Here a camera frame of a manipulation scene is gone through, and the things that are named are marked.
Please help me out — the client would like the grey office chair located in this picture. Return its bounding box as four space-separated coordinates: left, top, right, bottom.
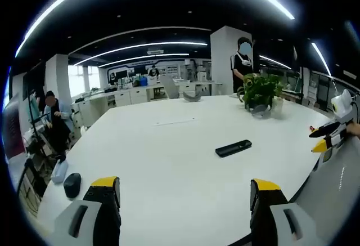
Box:
160 75 180 100

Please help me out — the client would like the white drawer cabinet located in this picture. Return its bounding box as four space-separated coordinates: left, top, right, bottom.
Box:
113 87 150 107

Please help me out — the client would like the green potted plant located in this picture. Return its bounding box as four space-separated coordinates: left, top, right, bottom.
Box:
237 73 286 114

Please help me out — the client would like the light blue bottle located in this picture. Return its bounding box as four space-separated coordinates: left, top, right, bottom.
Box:
51 160 69 184

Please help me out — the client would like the black remote control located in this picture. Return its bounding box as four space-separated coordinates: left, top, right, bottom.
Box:
215 139 253 159

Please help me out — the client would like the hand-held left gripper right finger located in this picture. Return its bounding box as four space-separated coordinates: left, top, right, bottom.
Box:
249 178 325 246

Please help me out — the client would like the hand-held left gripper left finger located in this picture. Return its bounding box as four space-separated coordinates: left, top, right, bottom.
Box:
52 176 122 246

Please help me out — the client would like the dark round speaker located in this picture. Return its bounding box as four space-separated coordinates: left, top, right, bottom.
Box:
63 172 82 199

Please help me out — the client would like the white cup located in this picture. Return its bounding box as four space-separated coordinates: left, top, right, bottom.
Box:
271 97 284 115

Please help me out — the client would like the person's right hand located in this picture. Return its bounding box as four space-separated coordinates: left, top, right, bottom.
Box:
346 122 360 137

